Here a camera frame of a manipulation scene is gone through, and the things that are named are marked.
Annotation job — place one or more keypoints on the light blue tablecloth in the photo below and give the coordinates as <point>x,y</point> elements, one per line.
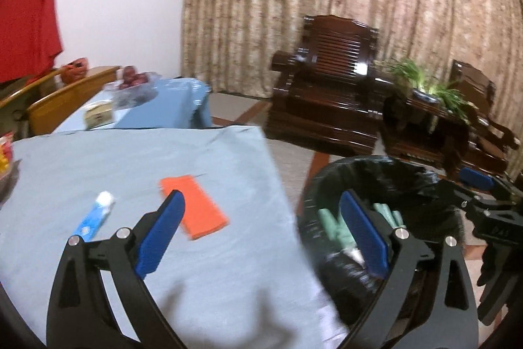
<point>122,157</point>

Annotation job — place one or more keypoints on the plastic bag of red fruit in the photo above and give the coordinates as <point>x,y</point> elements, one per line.
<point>133,85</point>

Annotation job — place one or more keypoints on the bowl of snack packets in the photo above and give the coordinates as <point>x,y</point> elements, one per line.
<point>6,161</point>

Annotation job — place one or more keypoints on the white plastic bag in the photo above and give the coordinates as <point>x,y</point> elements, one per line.
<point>352,254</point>

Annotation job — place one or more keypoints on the darker blue tablecloth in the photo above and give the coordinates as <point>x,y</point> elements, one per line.
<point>175,103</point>

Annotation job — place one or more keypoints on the green potted plant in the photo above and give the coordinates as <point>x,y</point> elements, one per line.
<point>408,71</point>

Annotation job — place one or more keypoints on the orange pack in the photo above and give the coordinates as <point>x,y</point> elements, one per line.
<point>200,210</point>

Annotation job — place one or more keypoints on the red cloth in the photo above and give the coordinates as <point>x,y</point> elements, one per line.
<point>24,30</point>

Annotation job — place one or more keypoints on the blue white toothpaste tube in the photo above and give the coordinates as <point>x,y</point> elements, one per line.
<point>92,220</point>

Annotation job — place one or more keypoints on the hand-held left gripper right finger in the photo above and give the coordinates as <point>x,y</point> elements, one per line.
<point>363,236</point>

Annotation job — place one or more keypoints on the dark wooden side table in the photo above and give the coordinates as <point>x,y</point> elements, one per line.
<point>421,136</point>

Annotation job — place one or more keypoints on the tissue box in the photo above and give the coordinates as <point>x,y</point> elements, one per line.
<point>99,116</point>

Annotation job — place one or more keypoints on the dark wooden armchair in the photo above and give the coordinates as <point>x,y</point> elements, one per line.
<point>486,116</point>
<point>327,103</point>

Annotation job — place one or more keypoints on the light wooden chair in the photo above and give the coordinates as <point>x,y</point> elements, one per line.
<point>61,103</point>
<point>20,91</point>

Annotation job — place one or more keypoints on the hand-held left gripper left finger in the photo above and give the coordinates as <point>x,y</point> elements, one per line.
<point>163,228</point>

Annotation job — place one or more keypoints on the small red bag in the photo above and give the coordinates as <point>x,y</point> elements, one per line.
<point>74,69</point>

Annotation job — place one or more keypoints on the black trash bin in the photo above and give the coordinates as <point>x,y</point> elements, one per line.
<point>327,291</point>

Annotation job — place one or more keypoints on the green packet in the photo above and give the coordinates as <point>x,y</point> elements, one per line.
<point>335,228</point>
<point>388,214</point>

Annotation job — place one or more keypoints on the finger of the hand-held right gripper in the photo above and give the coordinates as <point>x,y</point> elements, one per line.
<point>476,179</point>
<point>496,279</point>

